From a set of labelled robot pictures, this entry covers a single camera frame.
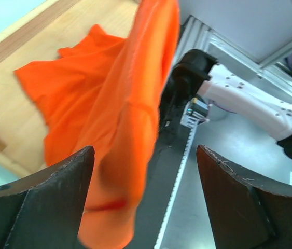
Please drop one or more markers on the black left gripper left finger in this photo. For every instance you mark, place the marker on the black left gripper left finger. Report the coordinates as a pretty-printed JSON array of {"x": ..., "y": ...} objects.
[{"x": 44, "y": 209}]

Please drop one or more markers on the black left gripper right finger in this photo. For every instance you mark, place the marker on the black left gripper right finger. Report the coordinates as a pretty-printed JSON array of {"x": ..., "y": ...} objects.
[{"x": 246, "y": 209}]

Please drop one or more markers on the orange t shirt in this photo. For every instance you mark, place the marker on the orange t shirt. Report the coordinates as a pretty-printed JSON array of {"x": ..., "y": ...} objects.
[{"x": 105, "y": 93}]

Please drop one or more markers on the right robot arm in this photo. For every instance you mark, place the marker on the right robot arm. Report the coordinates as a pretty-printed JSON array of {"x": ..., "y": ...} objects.
[{"x": 199, "y": 73}]

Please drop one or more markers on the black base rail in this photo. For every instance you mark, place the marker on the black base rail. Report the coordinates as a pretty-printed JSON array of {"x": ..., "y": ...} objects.
[{"x": 162, "y": 172}]

